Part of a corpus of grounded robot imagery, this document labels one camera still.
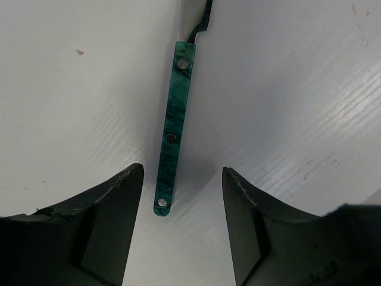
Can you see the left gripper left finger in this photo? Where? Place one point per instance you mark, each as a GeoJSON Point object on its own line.
{"type": "Point", "coordinates": [83, 240]}

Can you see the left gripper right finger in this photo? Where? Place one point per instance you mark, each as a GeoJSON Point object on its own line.
{"type": "Point", "coordinates": [273, 243]}

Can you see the knife with teal handle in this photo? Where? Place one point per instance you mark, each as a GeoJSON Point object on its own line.
{"type": "Point", "coordinates": [194, 19]}

